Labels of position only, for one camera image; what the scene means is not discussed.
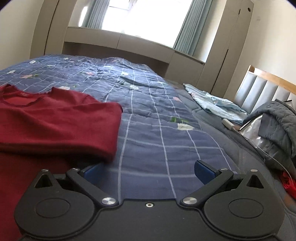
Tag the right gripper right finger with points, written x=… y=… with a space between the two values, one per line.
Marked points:
x=214 y=182

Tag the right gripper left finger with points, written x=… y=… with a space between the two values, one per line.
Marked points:
x=86 y=181

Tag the red long-sleeve sweater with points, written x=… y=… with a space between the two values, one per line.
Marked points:
x=53 y=130

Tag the grey quilted bed cover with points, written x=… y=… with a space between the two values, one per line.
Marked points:
x=243 y=154

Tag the white charger block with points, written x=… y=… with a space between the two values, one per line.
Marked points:
x=229 y=125

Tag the silver foil bag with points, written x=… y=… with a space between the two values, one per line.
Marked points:
x=250 y=132

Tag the blue plaid floral quilt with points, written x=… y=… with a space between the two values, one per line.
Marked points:
x=159 y=139

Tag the light blue folded cloth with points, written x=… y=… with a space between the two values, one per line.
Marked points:
x=218 y=106

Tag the red item beside bed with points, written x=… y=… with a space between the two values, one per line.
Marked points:
x=288 y=184

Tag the dark grey quilted blanket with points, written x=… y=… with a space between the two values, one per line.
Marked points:
x=277 y=126

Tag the padded grey wooden headboard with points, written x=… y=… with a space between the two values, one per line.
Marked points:
x=259 y=87

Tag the beige window bench cabinet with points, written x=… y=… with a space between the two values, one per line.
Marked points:
x=165 y=61

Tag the beige right wardrobe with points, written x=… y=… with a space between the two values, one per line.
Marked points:
x=226 y=49

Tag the beige wardrobe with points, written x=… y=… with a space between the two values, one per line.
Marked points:
x=51 y=27
x=226 y=49

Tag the right teal curtain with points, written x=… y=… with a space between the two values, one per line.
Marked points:
x=192 y=27

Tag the teal curtain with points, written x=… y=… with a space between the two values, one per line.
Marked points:
x=96 y=13
x=192 y=27

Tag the beige left wardrobe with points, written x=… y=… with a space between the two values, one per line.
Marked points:
x=51 y=27

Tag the left teal curtain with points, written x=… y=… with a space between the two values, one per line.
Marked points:
x=96 y=13

